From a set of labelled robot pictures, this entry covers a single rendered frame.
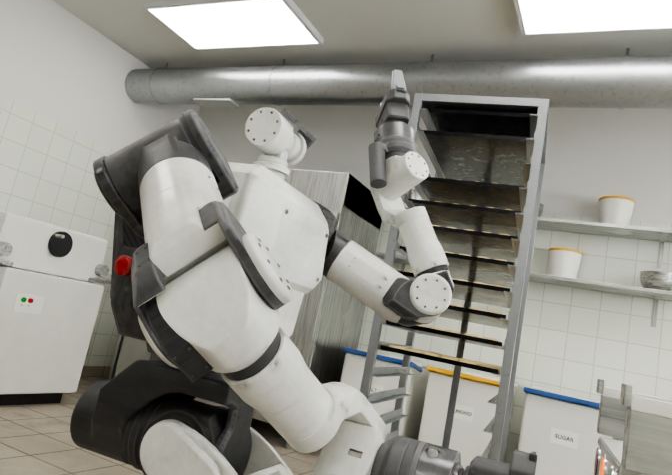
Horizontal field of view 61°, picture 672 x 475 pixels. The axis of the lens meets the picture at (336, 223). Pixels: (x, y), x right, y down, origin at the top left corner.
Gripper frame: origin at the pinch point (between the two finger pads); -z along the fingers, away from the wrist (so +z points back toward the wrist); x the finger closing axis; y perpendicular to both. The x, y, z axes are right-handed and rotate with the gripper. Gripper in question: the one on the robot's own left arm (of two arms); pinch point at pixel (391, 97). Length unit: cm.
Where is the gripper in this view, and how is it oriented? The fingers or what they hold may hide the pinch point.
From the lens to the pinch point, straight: 134.7
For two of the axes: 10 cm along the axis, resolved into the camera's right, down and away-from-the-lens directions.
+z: 0.1, 8.6, -5.2
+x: 2.0, -5.1, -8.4
